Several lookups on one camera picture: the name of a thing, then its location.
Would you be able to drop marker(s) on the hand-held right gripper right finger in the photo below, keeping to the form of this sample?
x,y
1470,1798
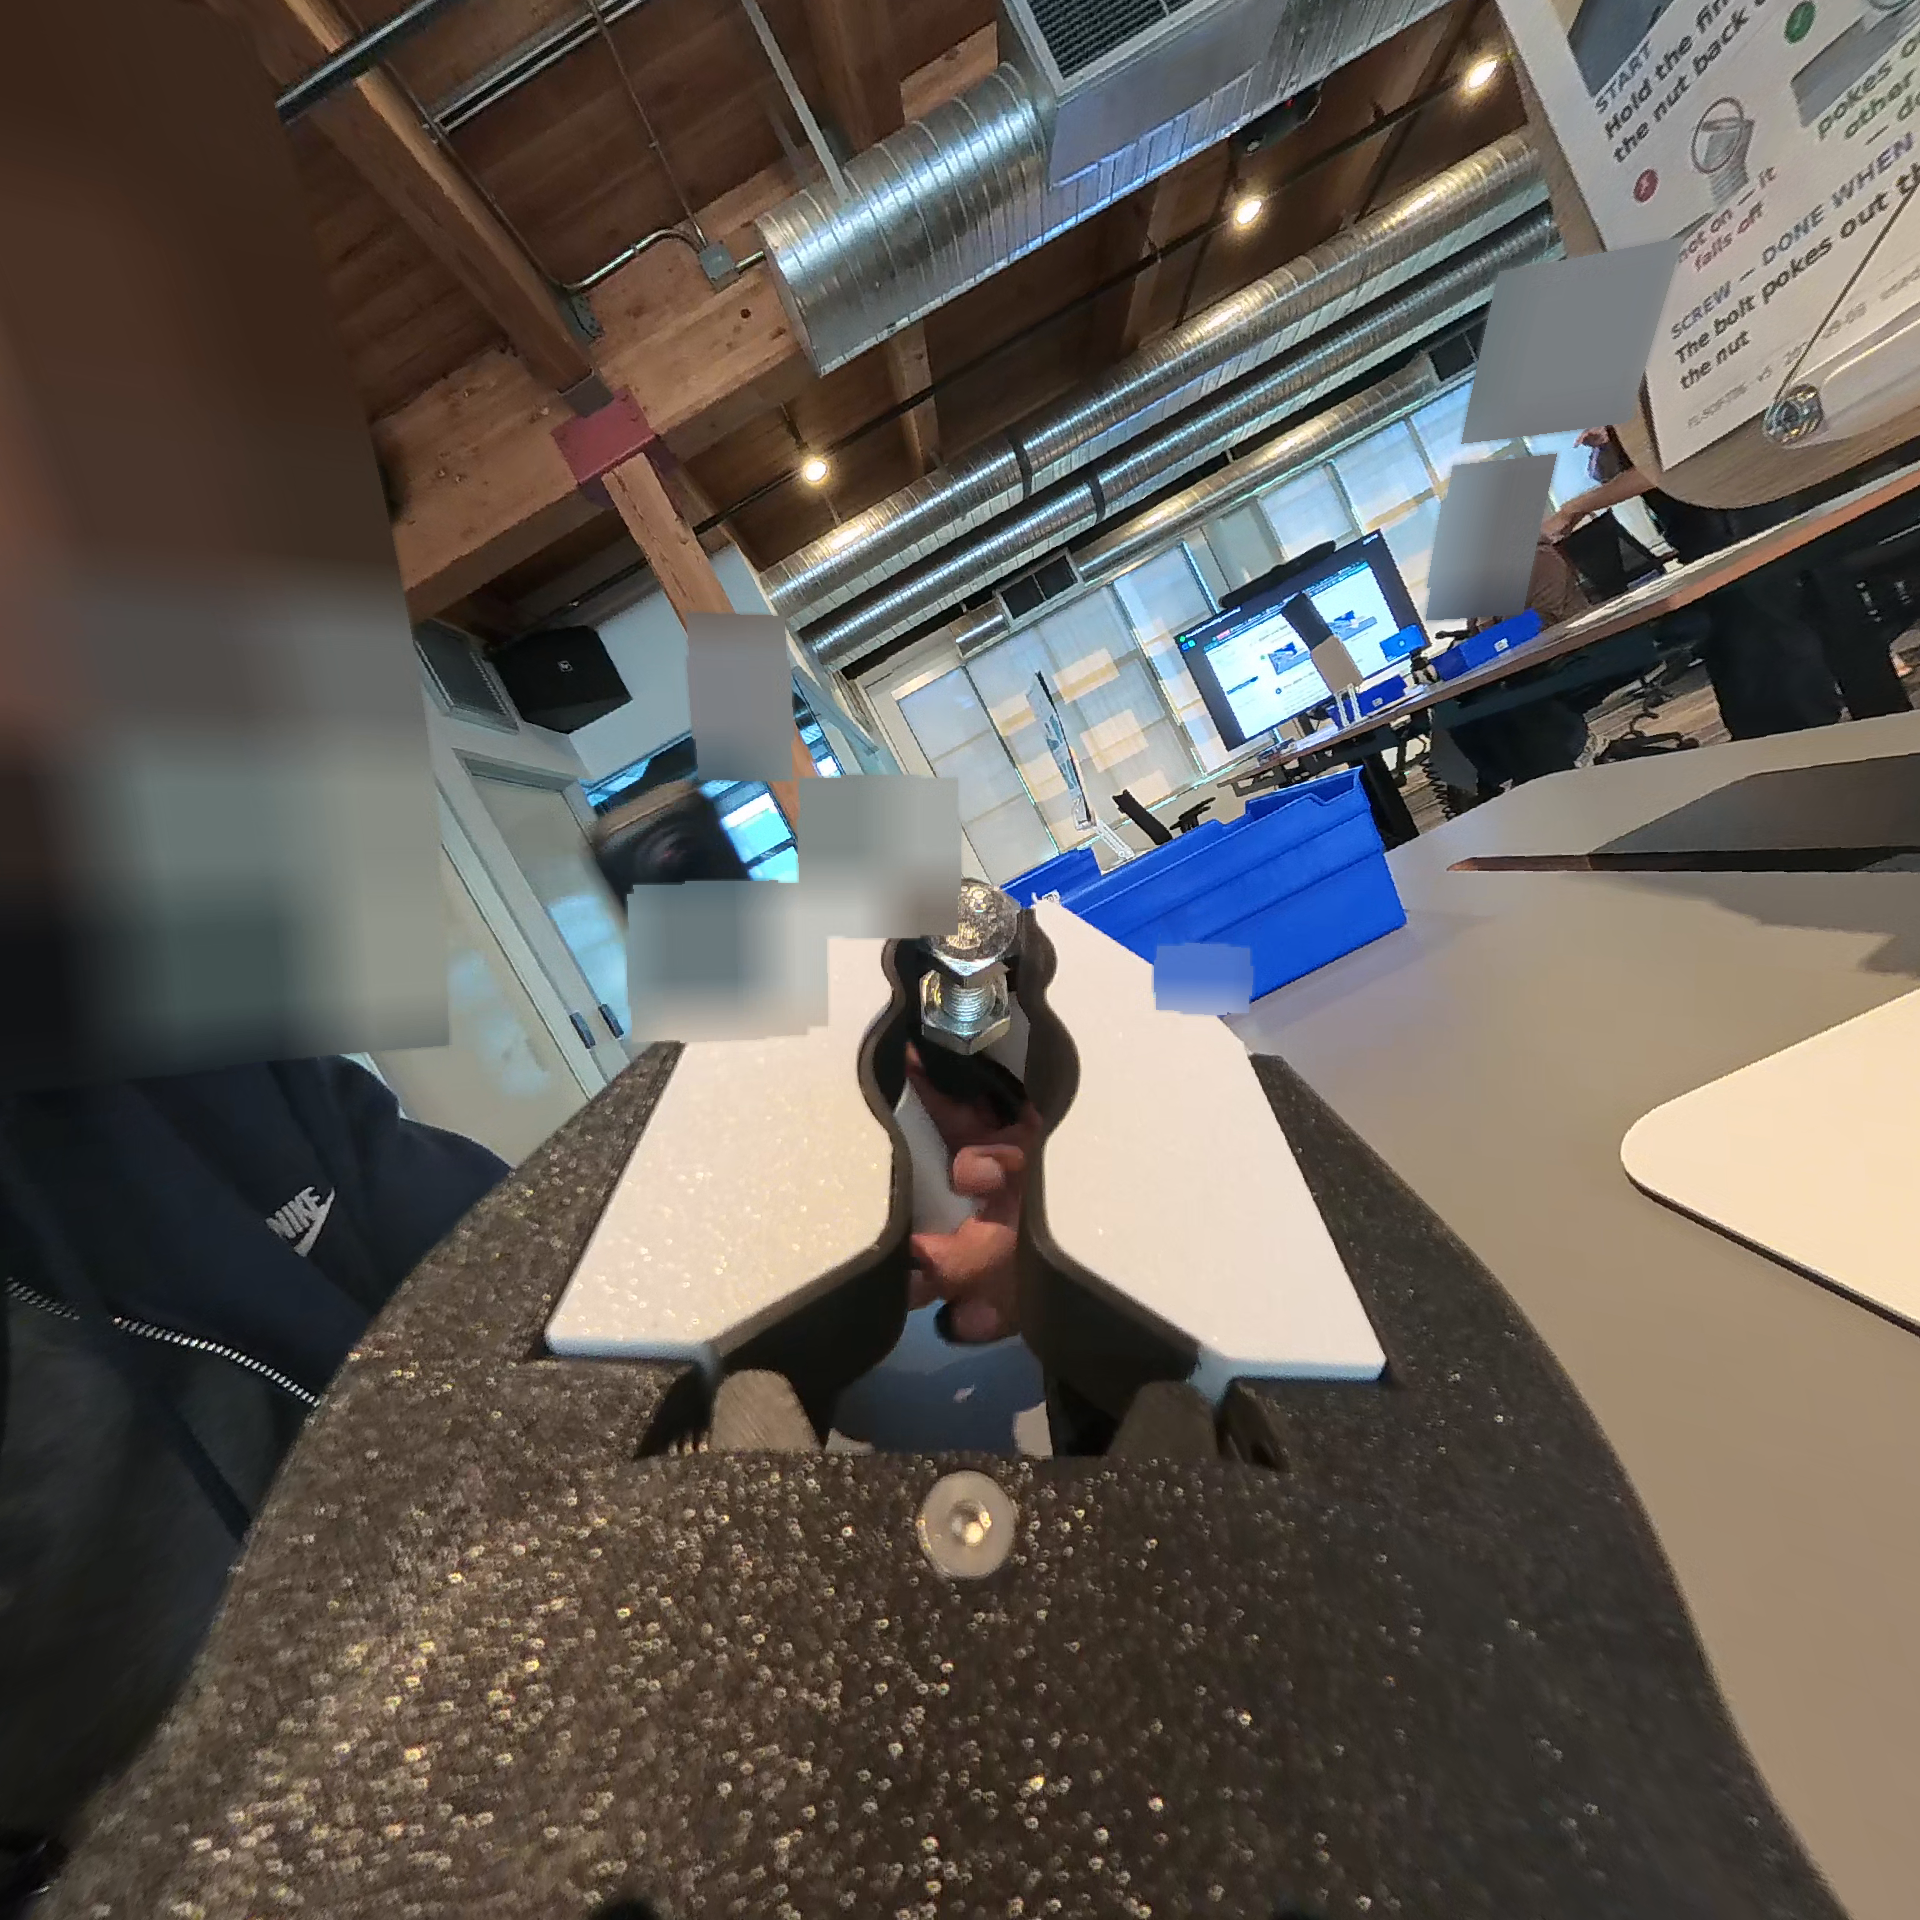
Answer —
x,y
1185,1201

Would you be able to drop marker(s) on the long wooden desk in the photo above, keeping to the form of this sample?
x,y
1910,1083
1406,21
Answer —
x,y
1723,593

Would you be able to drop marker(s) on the long silver air duct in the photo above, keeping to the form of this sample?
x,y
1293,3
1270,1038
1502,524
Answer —
x,y
1170,475
1170,376

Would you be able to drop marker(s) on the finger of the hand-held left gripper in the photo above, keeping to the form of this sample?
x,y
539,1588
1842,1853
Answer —
x,y
1008,1061
934,1170

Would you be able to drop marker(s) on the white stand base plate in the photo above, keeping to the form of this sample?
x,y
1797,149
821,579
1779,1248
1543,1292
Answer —
x,y
1800,1155

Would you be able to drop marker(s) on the white door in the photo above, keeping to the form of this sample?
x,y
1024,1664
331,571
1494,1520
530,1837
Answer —
x,y
525,930

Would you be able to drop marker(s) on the person's dark jacket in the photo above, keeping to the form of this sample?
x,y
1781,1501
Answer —
x,y
120,1349

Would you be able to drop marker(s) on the person's left hand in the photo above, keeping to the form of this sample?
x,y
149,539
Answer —
x,y
983,1275

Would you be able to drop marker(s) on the black wall speaker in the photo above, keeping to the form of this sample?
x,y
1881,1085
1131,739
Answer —
x,y
563,677

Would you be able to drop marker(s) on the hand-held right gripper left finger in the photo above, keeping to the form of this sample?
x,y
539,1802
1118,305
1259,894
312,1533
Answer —
x,y
750,1185

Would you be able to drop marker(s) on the blue plastic bin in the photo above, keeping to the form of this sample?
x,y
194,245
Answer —
x,y
1289,885
1499,644

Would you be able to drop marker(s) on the steel hex nut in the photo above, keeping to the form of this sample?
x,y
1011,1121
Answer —
x,y
967,1012

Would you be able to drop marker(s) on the large silver air duct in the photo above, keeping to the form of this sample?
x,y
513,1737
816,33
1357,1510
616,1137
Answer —
x,y
885,225

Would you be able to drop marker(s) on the wooden sign board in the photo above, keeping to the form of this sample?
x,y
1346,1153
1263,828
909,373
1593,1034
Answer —
x,y
1723,481

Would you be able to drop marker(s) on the steel hex bolt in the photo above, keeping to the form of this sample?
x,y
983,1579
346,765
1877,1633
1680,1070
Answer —
x,y
978,916

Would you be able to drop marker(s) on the black office chair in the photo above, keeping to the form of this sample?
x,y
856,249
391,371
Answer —
x,y
1149,818

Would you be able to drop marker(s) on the large wall monitor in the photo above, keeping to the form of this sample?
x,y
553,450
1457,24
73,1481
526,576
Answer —
x,y
1245,682

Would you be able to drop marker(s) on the printed instruction sheet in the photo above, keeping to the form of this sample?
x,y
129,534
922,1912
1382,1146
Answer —
x,y
1769,225

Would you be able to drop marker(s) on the wooden support post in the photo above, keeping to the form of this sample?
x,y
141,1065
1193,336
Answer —
x,y
662,524

